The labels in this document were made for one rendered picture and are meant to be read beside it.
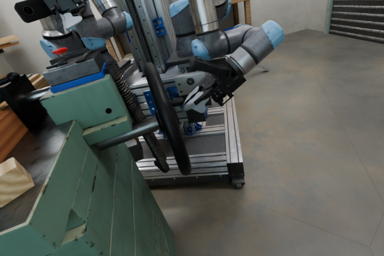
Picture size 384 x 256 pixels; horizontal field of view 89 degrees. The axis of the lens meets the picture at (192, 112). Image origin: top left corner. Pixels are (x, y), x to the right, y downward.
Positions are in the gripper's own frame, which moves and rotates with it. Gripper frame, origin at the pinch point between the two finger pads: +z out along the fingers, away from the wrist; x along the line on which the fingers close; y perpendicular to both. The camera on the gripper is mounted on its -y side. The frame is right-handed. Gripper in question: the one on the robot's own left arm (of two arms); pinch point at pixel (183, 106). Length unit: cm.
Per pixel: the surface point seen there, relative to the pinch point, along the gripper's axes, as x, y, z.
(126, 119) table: -16.0, -15.8, 6.6
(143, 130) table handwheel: -13.4, -9.8, 7.8
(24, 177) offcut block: -32.1, -25.2, 12.5
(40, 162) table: -27.0, -24.2, 14.7
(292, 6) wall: 292, 157, -201
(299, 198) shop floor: 0, 90, -4
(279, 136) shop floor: 47, 101, -20
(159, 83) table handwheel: -18.1, -16.9, -4.5
